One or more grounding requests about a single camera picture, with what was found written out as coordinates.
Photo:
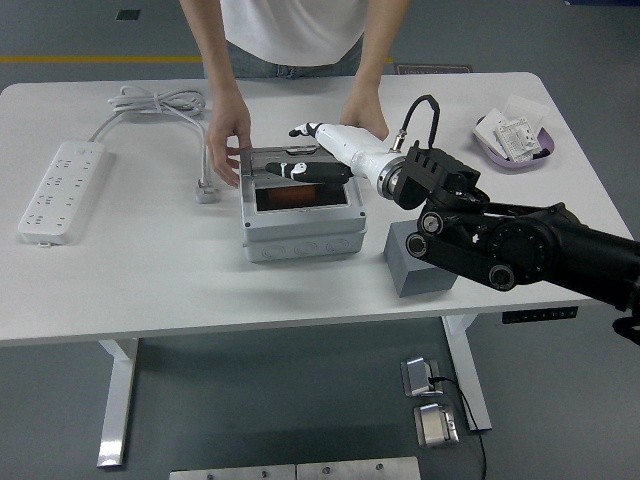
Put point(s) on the person's left hand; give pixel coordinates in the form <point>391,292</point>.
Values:
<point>367,112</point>

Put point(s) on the person's right hand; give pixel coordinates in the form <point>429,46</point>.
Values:
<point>227,127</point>

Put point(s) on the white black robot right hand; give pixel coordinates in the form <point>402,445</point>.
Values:
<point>357,147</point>

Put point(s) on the transparent grey box lid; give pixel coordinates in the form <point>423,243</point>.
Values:
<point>262,159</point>

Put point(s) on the grey plastic junction box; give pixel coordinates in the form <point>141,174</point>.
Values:
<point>300,235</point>

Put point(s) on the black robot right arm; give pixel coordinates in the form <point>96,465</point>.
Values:
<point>525,245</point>

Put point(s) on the person's right forearm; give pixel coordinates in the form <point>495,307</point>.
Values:
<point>210,45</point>

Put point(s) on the person's left forearm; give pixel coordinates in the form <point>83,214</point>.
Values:
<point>380,45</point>

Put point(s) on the grey block battery holder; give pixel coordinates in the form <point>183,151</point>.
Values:
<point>425,285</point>

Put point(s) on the silver floor socket box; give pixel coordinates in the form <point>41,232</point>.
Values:
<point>434,425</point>
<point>417,375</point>

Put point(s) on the white power plug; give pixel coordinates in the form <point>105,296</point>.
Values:
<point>206,194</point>

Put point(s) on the dark floor sign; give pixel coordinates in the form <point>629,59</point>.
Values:
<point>434,69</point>

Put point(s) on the person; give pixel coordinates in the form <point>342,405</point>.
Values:
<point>295,30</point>

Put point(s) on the plain white socket panel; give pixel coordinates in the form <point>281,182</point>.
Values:
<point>487,131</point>

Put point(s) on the purple plastic tray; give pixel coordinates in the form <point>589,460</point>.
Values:
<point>505,166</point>

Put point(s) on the black floor square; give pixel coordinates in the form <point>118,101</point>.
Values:
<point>128,15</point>

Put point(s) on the printed white socket panel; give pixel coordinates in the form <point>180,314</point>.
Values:
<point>517,140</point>

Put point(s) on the white square cover plate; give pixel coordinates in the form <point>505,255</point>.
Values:
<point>525,107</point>

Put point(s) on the white power strip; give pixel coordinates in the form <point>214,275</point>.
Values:
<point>60,190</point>

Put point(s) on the black table control panel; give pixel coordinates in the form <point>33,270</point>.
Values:
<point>540,315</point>

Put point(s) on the white table leg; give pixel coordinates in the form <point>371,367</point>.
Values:
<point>117,400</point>
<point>470,380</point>

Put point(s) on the grey metal plate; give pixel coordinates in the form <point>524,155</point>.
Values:
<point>230,473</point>
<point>357,469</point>

